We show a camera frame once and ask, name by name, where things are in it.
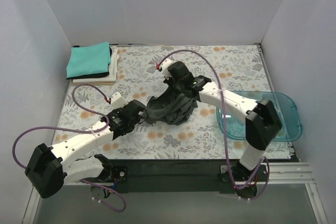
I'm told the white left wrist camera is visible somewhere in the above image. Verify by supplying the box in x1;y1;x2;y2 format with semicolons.
110;92;128;109

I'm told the aluminium frame rail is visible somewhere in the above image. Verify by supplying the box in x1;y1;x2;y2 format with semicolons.
23;162;327;223

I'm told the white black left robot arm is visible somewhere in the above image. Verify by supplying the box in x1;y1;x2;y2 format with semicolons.
25;100;146;198

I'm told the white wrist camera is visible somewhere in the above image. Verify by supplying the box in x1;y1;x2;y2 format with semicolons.
159;59;174;78
110;92;128;109

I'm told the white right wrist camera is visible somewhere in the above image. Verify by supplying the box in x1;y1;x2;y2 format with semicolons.
159;59;174;78

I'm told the folded teal t shirt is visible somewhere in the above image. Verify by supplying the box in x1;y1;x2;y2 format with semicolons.
66;42;112;77

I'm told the dark grey t shirt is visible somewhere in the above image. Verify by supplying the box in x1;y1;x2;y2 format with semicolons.
142;87;198;125

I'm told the folded beige t shirt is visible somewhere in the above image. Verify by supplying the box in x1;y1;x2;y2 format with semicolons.
71;81;115;86

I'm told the teal transparent plastic bin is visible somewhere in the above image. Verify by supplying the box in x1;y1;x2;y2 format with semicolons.
216;91;303;142

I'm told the folded black t shirt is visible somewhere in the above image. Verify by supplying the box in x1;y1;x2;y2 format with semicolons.
66;72;109;80

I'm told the floral patterned table mat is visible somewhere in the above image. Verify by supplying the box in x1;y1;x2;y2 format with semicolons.
53;45;271;159

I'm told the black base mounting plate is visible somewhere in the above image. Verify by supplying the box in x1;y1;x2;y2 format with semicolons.
46;157;270;195

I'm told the folded white t shirt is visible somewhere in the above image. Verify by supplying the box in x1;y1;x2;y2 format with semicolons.
72;46;120;83

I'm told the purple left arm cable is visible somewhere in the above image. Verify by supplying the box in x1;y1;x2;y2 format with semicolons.
13;84;127;212

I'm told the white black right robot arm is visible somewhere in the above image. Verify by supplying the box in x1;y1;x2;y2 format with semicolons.
158;59;282;181

